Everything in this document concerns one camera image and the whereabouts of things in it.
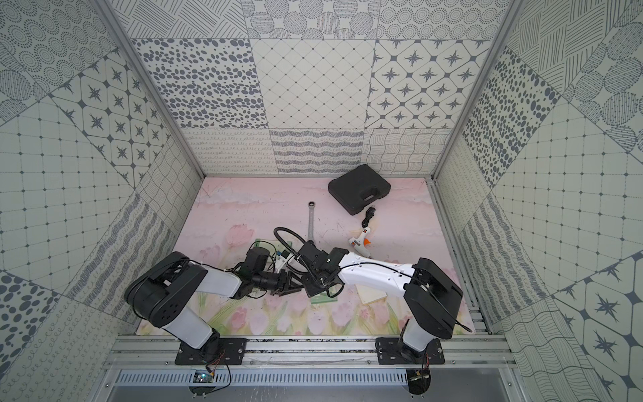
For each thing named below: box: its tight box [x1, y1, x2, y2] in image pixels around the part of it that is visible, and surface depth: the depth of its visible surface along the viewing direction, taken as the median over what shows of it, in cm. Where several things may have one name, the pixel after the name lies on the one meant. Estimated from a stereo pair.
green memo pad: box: [254, 238, 293, 262], surface depth 80 cm
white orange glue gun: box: [348, 226, 372, 258], surface depth 100 cm
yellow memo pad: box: [354, 283, 388, 305], surface depth 87 cm
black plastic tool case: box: [328, 164, 391, 216], surface depth 114 cm
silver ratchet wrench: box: [307, 201, 316, 245], surface depth 109 cm
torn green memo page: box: [310, 291, 338, 305], surface depth 85 cm
